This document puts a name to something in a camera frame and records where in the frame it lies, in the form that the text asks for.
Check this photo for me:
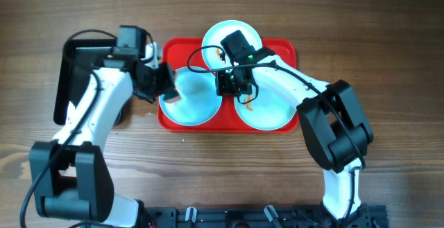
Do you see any green scouring sponge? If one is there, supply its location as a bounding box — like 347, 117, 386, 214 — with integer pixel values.
163, 70, 182, 103

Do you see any light blue plate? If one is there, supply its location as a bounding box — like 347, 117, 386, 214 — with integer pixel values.
201, 20, 263, 70
159, 67, 222, 126
234, 88, 296, 131

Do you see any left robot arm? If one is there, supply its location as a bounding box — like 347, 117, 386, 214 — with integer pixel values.
24, 44, 174, 227

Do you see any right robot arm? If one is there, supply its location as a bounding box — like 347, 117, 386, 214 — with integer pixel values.
216, 47, 373, 225

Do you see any red plastic tray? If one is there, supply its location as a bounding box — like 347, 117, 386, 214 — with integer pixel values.
157, 37, 299, 134

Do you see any black rectangular tray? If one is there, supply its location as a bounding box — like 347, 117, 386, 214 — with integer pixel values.
53, 39, 116, 125

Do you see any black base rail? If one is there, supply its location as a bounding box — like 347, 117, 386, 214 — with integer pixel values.
138, 205, 388, 228

